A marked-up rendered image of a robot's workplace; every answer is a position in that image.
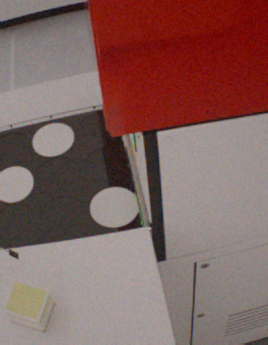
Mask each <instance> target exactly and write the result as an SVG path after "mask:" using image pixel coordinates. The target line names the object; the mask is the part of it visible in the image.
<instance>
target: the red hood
mask: <svg viewBox="0 0 268 345"><path fill-rule="evenodd" d="M82 4H83V7H84V10H85V12H84V14H85V18H86V21H87V23H86V25H87V30H88V38H89V42H90V45H91V53H92V57H93V61H94V65H95V66H94V68H95V73H96V76H97V81H98V85H99V88H98V90H99V92H100V100H101V105H102V109H103V114H104V117H105V122H106V131H107V132H110V136H111V138H114V137H119V136H125V135H129V134H134V133H140V132H144V131H150V130H155V129H158V128H164V127H169V126H178V125H183V124H186V125H187V124H192V123H197V122H201V121H207V120H210V119H212V120H216V119H220V118H224V117H229V116H232V117H233V116H238V115H242V114H250V113H257V112H260V113H261V112H266V111H268V0H83V3H82Z"/></svg>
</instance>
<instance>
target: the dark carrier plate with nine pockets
mask: <svg viewBox="0 0 268 345"><path fill-rule="evenodd" d="M53 123H60V124H64V125H66V126H68V127H69V128H70V129H71V130H72V131H73V132H74V142H73V144H72V146H71V147H70V148H69V149H68V150H67V151H66V152H64V153H62V154H60V155H57V156H51V157H48V156H43V155H41V154H39V153H37V152H36V151H35V148H34V146H33V139H34V135H35V134H36V133H37V131H38V130H39V129H40V128H41V127H43V126H46V125H48V124H53ZM13 166H20V167H23V168H25V169H27V170H29V172H30V173H31V175H32V176H33V187H32V189H31V192H30V193H29V194H28V195H27V196H25V198H23V199H22V200H20V201H16V202H12V203H8V202H4V201H2V200H0V247H3V248H4V249H11V248H19V247H23V246H25V247H26V246H30V245H42V244H51V243H55V242H63V241H68V240H73V239H75V240H77V239H81V238H86V237H90V236H99V235H104V234H109V233H114V232H121V231H126V230H137V229H141V228H142V225H141V217H140V213H139V211H138V214H137V215H136V217H135V218H134V219H133V220H132V221H131V222H130V223H128V224H126V225H124V226H121V227H117V228H113V227H109V226H104V225H101V224H99V223H98V222H96V221H95V220H94V219H93V218H92V216H91V213H90V204H91V201H92V200H93V199H94V197H95V196H96V195H97V194H98V193H100V192H101V191H103V190H105V189H108V188H114V187H117V188H124V189H127V190H129V191H131V192H132V193H134V189H133V185H132V180H131V176H130V172H129V168H128V166H127V157H126V152H125V148H124V144H123V141H122V136H119V137H114V138H111V136H110V132H107V131H106V122H105V117H104V114H103V109H101V110H97V111H91V112H86V113H78V114H72V115H68V116H63V117H60V118H58V119H54V120H48V121H45V122H41V123H35V124H31V125H27V126H19V127H14V128H11V129H9V130H6V131H2V132H0V173H1V172H3V171H4V170H5V169H8V168H9V167H13Z"/></svg>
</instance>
